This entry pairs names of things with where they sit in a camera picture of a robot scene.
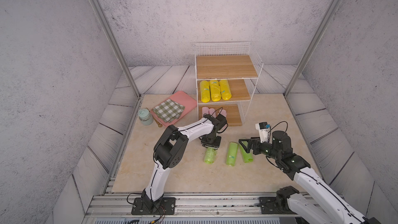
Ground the mint green bottle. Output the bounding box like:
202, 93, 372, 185
138, 108, 153, 125

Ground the pink tray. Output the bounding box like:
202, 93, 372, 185
150, 91, 197, 127

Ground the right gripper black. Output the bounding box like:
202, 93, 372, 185
239, 136, 282, 162

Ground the green checkered cloth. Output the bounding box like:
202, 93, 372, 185
152, 99, 185, 122

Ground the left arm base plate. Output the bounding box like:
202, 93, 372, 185
131, 197, 176, 215

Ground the left aluminium frame post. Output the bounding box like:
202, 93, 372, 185
89, 0, 141, 98

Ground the aluminium mounting rail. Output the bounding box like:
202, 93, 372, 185
83, 193, 305, 224

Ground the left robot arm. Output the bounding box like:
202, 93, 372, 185
141, 110, 228, 210

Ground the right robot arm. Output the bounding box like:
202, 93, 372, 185
239, 131, 379, 224

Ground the right aluminium frame post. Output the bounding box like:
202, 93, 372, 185
283, 0, 353, 97

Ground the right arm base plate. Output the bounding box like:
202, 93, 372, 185
257, 197, 296, 215

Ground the small brass object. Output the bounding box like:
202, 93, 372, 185
154, 119, 163, 128

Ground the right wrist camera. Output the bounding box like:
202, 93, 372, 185
255, 122, 271, 143

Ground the aluminium frame post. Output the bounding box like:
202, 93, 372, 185
283, 0, 353, 97
89, 0, 141, 98

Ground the yellow bag roll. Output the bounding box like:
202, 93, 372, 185
200, 80, 211, 103
219, 79, 232, 101
209, 80, 221, 102

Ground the light green bag roll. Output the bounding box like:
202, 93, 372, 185
204, 147, 217, 164

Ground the white wire wooden shelf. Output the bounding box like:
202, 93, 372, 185
194, 41, 263, 126

